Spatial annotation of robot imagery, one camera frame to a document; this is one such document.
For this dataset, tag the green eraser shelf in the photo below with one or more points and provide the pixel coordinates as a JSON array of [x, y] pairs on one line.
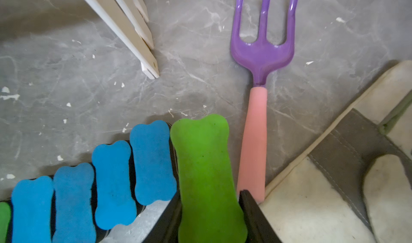
[[5, 218], [210, 209]]

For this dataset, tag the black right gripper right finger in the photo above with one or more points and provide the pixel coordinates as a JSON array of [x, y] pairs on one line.
[[259, 229]]

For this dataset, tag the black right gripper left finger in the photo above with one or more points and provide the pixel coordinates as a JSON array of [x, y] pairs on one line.
[[166, 228]]

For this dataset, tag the blue eraser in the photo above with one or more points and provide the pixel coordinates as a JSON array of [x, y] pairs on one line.
[[115, 204], [32, 202], [153, 166], [73, 193]]

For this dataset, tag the purple garden fork pink handle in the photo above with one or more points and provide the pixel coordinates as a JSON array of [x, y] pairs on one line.
[[261, 58]]

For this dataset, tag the green eraser top shelf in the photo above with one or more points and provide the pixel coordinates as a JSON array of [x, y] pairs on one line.
[[5, 218]]

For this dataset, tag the white wooden two-tier shelf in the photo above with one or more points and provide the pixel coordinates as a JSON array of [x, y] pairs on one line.
[[128, 20]]

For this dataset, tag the white gardening glove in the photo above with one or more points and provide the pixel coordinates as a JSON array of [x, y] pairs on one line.
[[354, 183]]

